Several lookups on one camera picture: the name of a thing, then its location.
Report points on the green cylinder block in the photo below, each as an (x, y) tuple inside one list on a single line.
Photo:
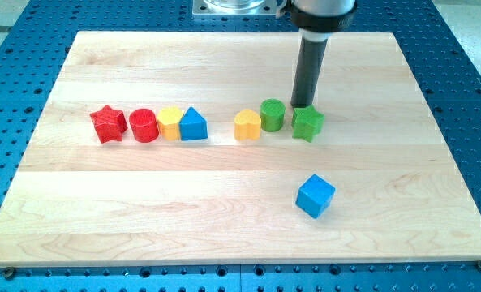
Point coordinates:
[(272, 113)]

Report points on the blue cube block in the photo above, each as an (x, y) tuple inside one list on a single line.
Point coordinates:
[(314, 196)]

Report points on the blue triangle block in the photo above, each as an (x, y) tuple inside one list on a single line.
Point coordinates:
[(193, 126)]

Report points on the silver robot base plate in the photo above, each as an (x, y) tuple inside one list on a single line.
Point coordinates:
[(211, 8)]

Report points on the red star block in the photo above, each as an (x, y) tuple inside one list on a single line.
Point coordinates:
[(109, 124)]

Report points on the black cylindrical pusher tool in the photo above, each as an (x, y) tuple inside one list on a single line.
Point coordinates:
[(310, 59)]

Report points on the yellow heart block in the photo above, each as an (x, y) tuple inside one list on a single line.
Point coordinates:
[(247, 125)]

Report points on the yellow hexagon block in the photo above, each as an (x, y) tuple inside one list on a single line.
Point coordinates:
[(168, 120)]

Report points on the left board clamp screw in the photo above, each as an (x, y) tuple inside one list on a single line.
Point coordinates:
[(8, 273)]

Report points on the red cylinder block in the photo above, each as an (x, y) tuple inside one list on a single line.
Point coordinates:
[(144, 125)]

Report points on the green star block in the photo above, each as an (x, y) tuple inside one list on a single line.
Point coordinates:
[(307, 122)]

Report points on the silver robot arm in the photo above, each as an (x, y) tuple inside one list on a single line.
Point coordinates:
[(317, 20)]

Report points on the light wooden board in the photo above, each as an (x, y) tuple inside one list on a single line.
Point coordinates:
[(77, 202)]

